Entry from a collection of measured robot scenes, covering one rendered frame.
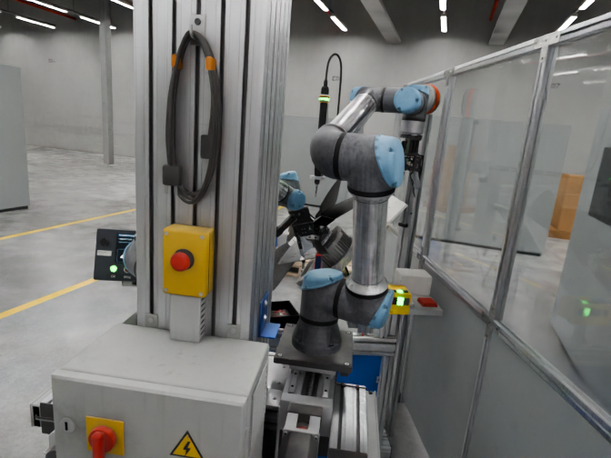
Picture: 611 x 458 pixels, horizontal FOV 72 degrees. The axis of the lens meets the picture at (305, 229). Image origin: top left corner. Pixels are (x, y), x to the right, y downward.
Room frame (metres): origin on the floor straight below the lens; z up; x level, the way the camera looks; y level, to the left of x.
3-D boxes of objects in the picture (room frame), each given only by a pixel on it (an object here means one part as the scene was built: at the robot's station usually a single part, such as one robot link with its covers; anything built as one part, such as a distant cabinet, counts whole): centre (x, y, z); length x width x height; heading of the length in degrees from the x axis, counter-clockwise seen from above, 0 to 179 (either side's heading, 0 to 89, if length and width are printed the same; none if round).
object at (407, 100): (1.34, -0.27, 1.78); 0.11 x 0.11 x 0.08; 66
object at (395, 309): (1.59, -0.36, 1.02); 0.16 x 0.10 x 0.11; 94
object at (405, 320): (2.08, -0.57, 0.42); 0.04 x 0.04 x 0.83; 4
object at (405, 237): (2.38, -0.59, 0.90); 0.08 x 0.06 x 1.80; 39
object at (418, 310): (2.08, -0.57, 0.85); 0.36 x 0.24 x 0.03; 4
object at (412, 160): (1.41, -0.32, 1.62); 0.09 x 0.08 x 0.12; 4
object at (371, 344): (1.56, 0.04, 0.82); 0.90 x 0.04 x 0.08; 94
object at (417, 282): (2.16, -0.60, 0.92); 0.17 x 0.16 x 0.11; 94
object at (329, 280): (1.16, -0.07, 1.20); 0.13 x 0.12 x 0.14; 66
